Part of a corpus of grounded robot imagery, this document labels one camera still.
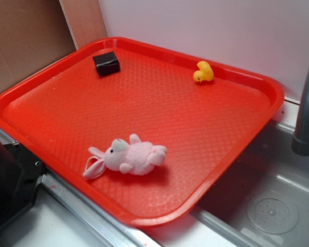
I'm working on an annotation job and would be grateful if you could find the black rectangular block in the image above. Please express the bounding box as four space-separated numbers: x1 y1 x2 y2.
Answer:
93 51 121 77

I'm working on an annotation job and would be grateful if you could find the brown cardboard panel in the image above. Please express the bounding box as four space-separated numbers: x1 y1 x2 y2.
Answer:
0 1 75 93

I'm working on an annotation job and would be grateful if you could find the grey toy sink basin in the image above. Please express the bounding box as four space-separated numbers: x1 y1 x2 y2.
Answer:
147 102 309 246

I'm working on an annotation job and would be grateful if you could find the yellow rubber duck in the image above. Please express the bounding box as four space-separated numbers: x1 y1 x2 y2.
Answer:
193 61 214 83

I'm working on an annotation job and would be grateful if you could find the pink plush bunny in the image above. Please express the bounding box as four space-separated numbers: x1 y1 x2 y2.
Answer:
83 134 167 179

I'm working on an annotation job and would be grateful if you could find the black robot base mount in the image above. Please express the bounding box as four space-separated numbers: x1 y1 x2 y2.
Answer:
0 142 44 231

